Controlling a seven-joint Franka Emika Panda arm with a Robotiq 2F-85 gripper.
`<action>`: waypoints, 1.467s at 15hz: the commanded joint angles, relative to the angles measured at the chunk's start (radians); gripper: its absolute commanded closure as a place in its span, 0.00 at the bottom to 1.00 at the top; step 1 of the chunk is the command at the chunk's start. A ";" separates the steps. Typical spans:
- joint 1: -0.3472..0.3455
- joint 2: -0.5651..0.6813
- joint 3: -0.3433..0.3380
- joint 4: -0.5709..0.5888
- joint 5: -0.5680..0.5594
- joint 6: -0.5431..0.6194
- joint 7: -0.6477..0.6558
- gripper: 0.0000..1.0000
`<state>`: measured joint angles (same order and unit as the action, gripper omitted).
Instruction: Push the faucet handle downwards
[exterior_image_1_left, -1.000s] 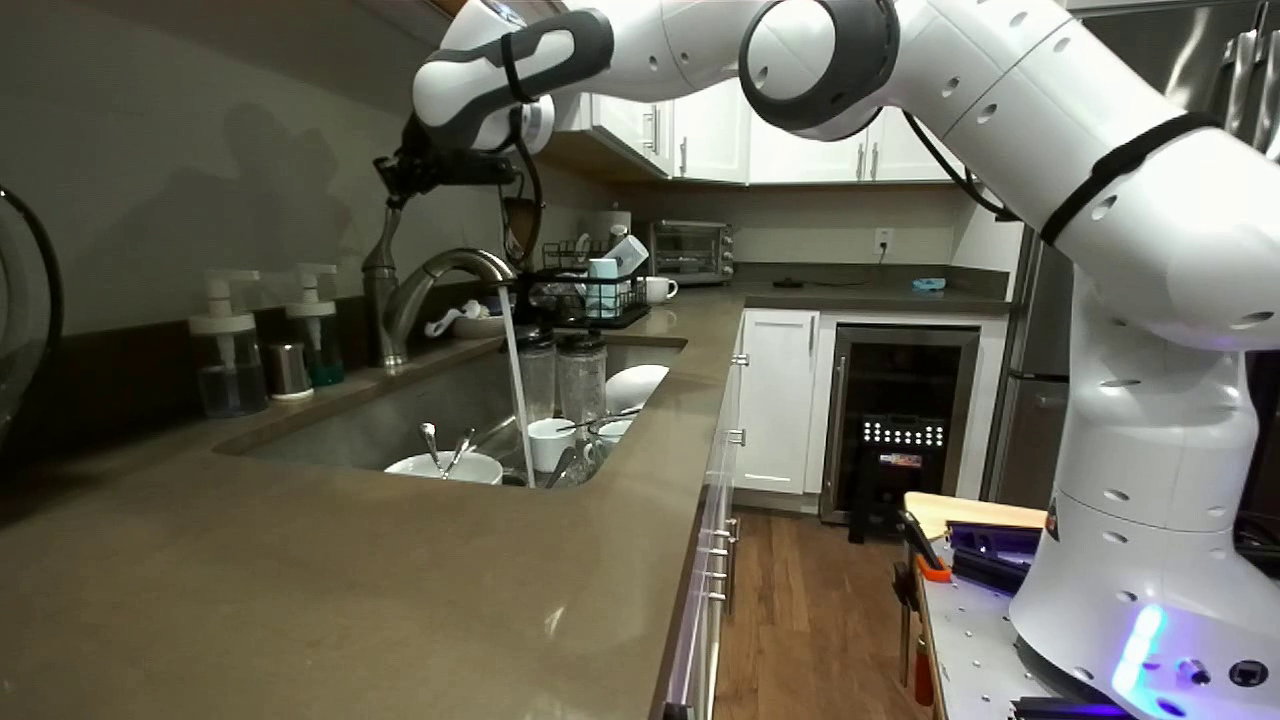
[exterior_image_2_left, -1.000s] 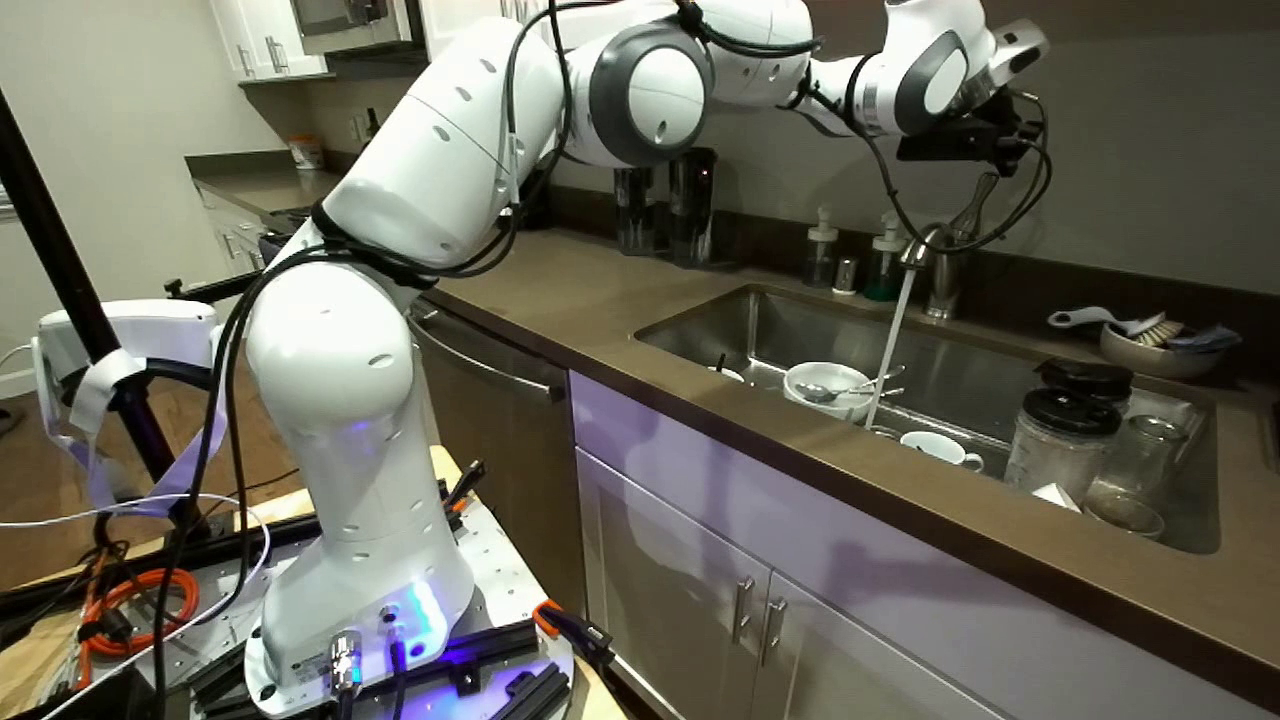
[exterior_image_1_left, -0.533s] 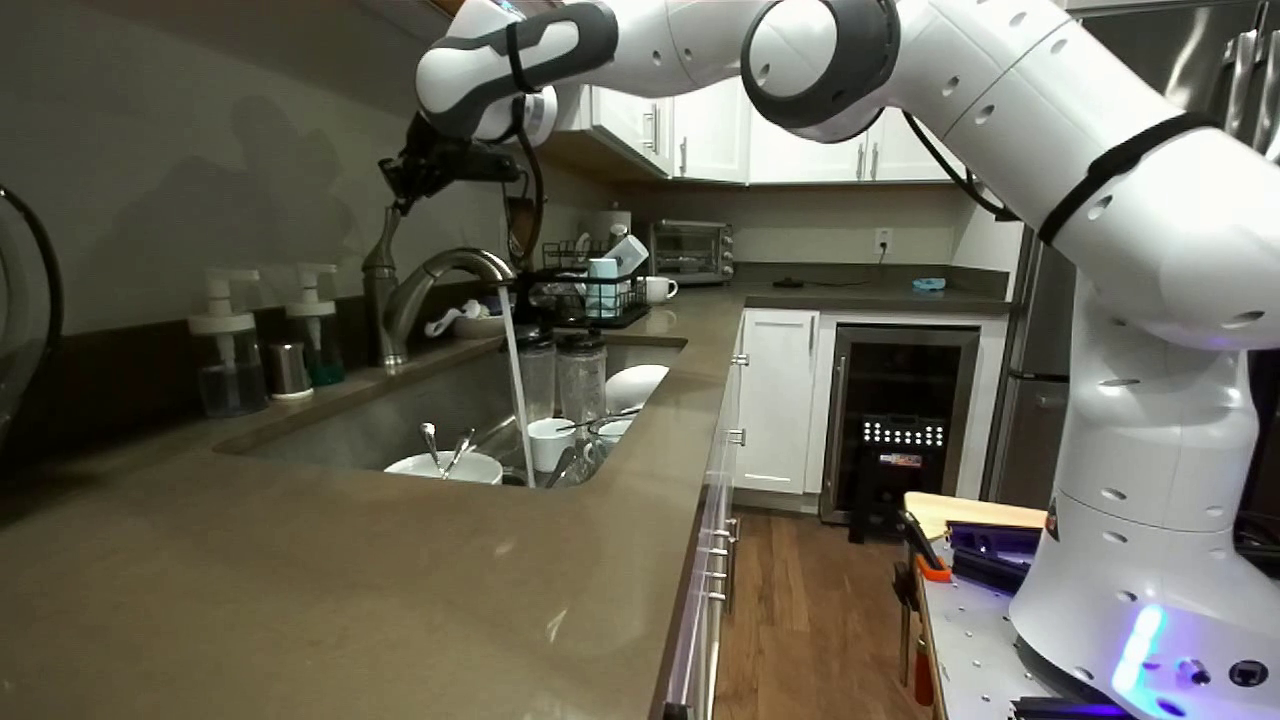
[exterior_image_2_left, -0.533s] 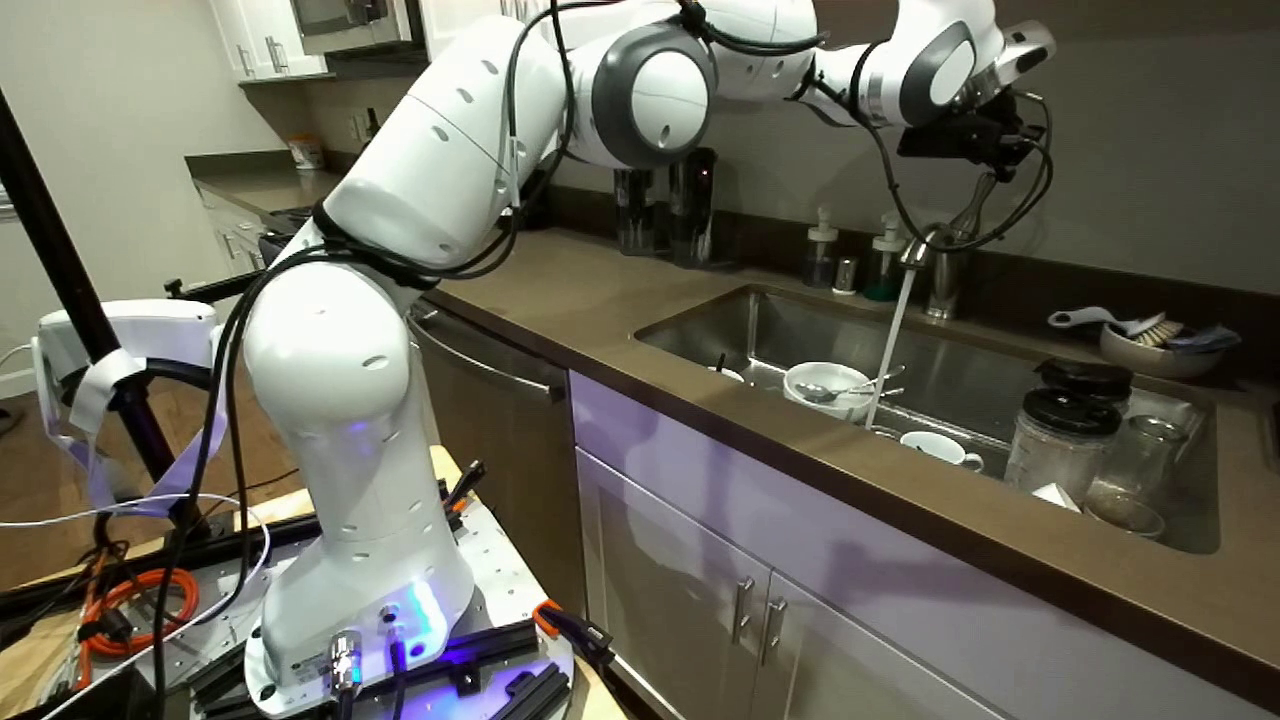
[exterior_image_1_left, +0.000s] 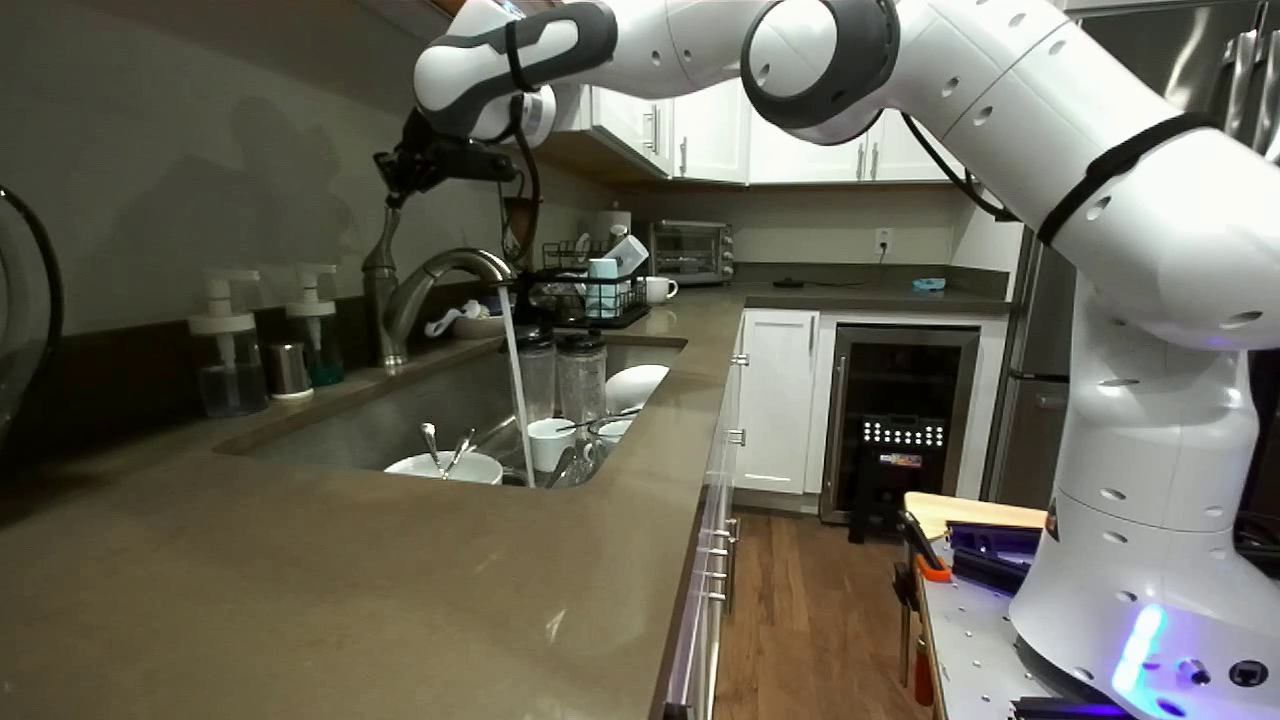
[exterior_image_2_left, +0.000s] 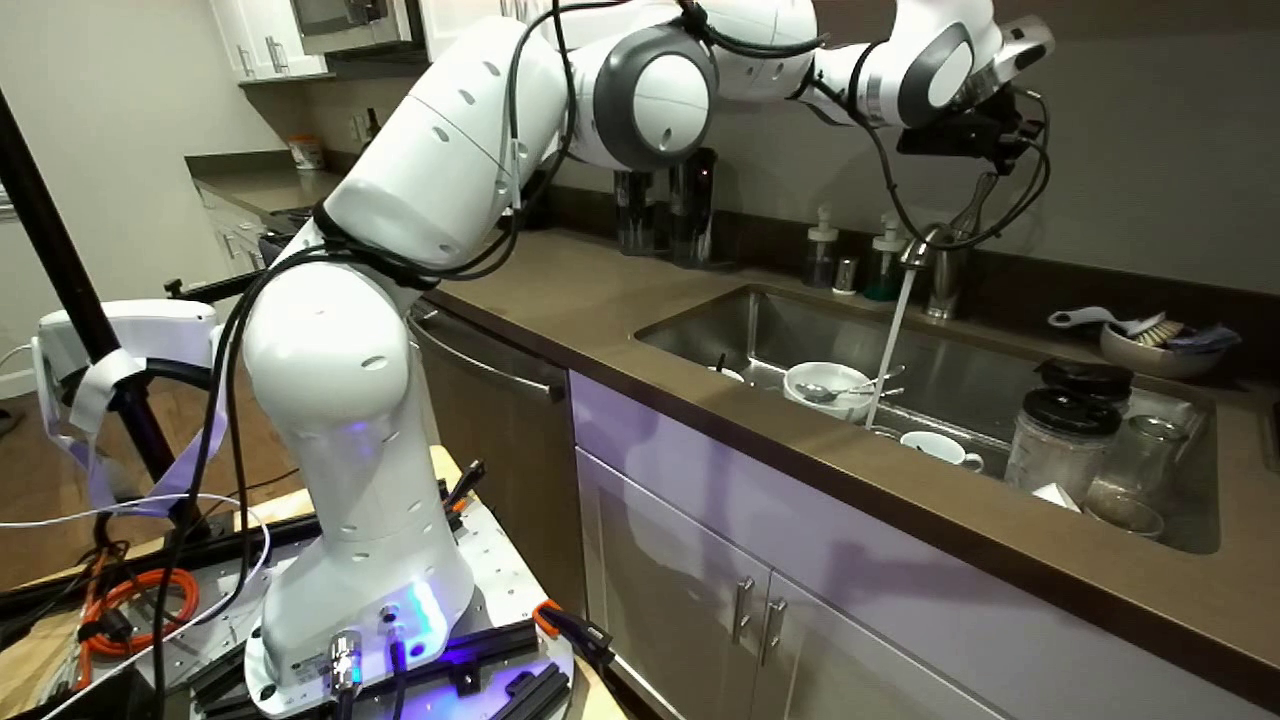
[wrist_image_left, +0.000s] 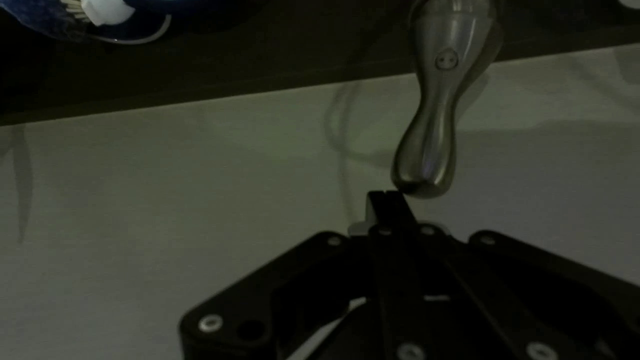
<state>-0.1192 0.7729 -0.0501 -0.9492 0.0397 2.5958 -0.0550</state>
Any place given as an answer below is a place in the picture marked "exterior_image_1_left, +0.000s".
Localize dark rounded vessel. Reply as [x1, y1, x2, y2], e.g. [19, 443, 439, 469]
[0, 185, 69, 455]

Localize white blue bottle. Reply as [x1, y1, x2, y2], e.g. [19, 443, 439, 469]
[585, 227, 653, 326]

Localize black clamp orange tip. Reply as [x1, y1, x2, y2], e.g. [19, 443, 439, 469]
[906, 513, 958, 590]

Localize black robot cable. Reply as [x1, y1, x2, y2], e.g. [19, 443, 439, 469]
[496, 16, 551, 273]

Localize chrome faucet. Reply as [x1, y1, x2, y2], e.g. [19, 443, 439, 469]
[378, 245, 520, 377]

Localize stainless steel sink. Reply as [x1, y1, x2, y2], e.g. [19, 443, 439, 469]
[218, 331, 691, 496]

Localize silver toaster oven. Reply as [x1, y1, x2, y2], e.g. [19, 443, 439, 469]
[653, 215, 737, 288]

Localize white bowl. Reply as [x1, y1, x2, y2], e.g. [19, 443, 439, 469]
[380, 450, 508, 488]

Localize white plate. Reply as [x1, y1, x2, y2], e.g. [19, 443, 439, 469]
[601, 360, 674, 416]

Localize white wall cabinets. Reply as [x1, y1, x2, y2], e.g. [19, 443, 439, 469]
[538, 77, 963, 188]

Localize small metal cup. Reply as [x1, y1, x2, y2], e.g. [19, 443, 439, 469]
[266, 339, 315, 403]

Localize green soap dispenser white pump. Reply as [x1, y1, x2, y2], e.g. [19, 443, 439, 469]
[279, 261, 348, 391]

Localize white mug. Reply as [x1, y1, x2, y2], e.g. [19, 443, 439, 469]
[523, 416, 582, 478]

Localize glass jar black lid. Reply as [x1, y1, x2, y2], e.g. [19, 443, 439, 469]
[515, 326, 565, 426]
[556, 330, 613, 427]

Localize bowl with utensils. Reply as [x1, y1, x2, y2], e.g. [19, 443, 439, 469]
[420, 295, 511, 344]

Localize white narrow cabinet door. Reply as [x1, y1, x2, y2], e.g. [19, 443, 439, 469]
[734, 307, 825, 501]

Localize robot mounting table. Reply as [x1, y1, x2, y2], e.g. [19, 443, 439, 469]
[899, 494, 1280, 720]

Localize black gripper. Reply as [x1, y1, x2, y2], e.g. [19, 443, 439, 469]
[373, 112, 523, 210]

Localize stainless refrigerator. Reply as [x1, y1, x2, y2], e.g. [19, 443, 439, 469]
[984, 0, 1280, 513]

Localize wooden cutting board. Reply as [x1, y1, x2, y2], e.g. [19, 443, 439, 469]
[501, 197, 545, 276]

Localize black wine fridge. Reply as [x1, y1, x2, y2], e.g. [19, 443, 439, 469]
[821, 326, 981, 545]

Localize clear soap dispenser white pump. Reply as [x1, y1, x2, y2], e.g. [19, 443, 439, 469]
[183, 269, 271, 422]

